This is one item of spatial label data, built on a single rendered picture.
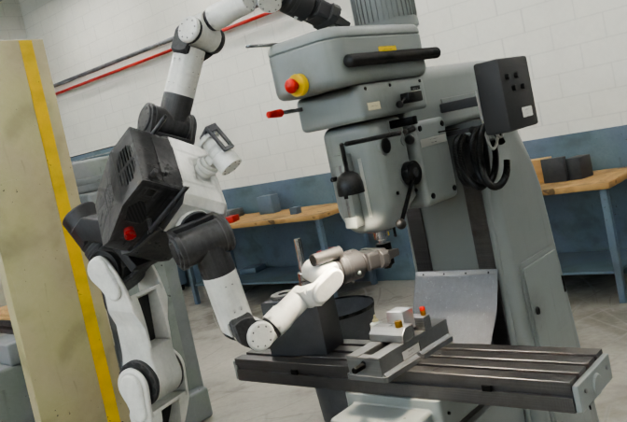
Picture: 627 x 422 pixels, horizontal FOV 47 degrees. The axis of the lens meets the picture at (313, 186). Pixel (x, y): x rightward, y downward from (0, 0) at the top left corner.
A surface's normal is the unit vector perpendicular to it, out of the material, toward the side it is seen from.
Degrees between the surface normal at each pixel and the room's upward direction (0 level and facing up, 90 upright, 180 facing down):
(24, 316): 90
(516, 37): 90
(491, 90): 90
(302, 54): 90
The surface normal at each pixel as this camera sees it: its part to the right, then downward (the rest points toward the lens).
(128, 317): -0.39, 0.56
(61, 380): 0.74, -0.11
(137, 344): -0.46, 0.16
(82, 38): -0.64, 0.18
